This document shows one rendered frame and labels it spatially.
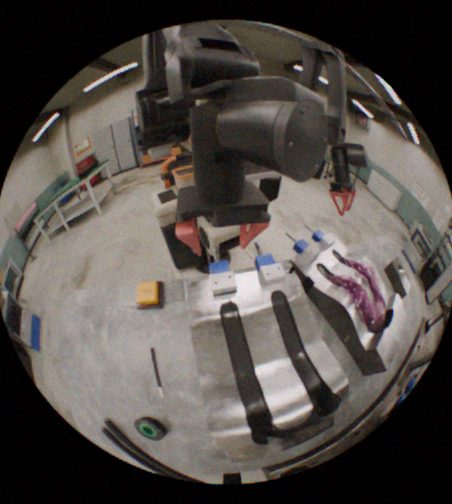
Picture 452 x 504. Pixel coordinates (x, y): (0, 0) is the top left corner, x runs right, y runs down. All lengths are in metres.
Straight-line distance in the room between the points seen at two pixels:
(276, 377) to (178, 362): 0.23
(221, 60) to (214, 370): 0.40
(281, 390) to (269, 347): 0.10
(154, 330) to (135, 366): 0.13
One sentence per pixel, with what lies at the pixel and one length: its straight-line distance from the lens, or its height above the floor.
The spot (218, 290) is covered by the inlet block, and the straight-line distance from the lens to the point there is 0.31.
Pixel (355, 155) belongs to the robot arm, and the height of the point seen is 1.18.
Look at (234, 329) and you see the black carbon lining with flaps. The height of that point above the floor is 0.88.
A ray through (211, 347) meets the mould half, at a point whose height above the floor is 0.88.
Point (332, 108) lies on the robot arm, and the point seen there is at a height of 1.31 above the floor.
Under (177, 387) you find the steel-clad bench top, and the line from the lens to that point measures 0.41.
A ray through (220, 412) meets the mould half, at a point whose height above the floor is 0.92.
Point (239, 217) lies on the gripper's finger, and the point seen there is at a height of 1.09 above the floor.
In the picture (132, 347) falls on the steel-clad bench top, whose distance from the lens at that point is 0.46.
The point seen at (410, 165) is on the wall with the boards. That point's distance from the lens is 7.61.
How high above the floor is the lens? 1.19
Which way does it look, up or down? 50 degrees down
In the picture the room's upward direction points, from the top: straight up
